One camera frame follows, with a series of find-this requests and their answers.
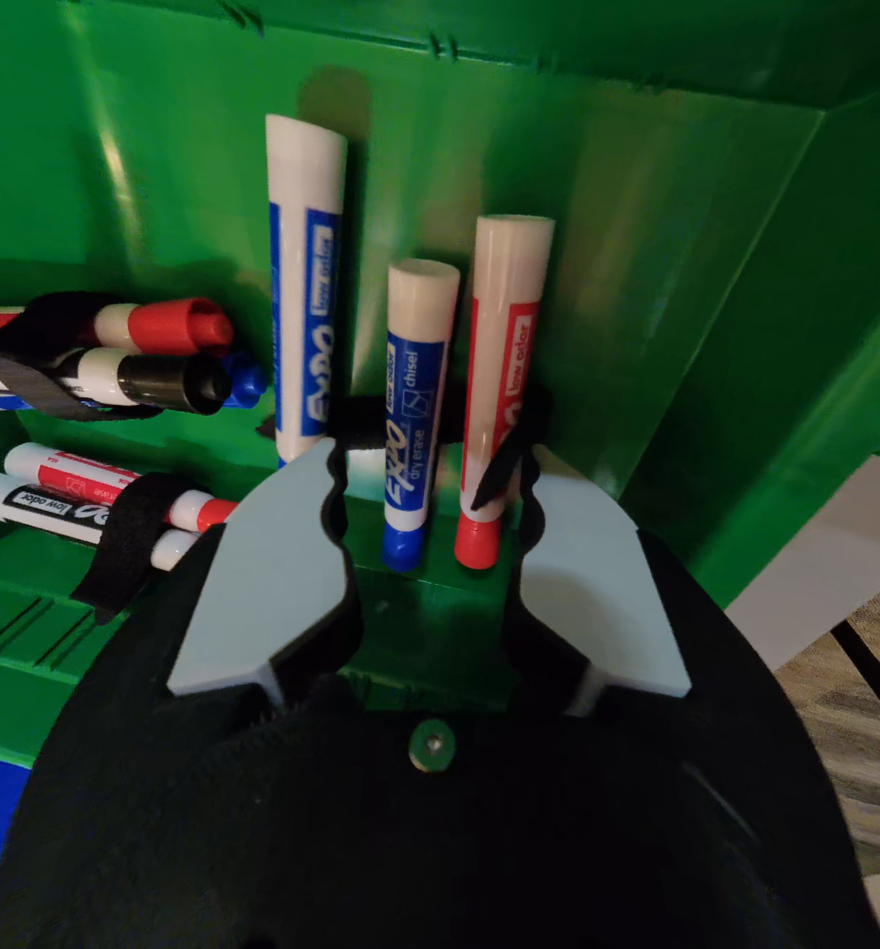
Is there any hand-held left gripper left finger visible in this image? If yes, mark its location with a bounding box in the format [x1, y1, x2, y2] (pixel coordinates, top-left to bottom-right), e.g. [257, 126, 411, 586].
[167, 437, 363, 705]

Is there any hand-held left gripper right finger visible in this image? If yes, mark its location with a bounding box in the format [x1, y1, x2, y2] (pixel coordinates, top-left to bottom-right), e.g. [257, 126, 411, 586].
[505, 445, 691, 716]

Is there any black red blue marker bundle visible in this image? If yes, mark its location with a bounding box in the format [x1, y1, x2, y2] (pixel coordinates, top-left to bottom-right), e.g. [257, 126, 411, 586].
[0, 291, 163, 424]

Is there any black dry erase marker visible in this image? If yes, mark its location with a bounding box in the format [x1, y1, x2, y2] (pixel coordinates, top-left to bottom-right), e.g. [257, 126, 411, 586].
[0, 473, 205, 573]
[0, 347, 232, 415]

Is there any green plastic bin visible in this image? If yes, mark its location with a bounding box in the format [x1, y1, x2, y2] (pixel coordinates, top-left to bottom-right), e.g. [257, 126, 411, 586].
[0, 0, 880, 772]

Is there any red dry erase marker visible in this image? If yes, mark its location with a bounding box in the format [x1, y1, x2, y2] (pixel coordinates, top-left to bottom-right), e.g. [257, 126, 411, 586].
[4, 442, 241, 533]
[0, 297, 235, 357]
[453, 215, 556, 570]

